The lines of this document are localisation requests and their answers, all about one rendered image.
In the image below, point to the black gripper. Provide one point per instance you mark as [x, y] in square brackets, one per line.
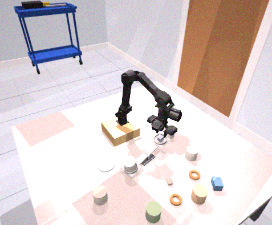
[169, 129]

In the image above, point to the yellow ring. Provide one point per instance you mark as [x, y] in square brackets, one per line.
[175, 203]

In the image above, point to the light blue block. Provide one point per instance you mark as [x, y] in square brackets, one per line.
[217, 183]

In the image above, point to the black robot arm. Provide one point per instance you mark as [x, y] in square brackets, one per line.
[161, 97]

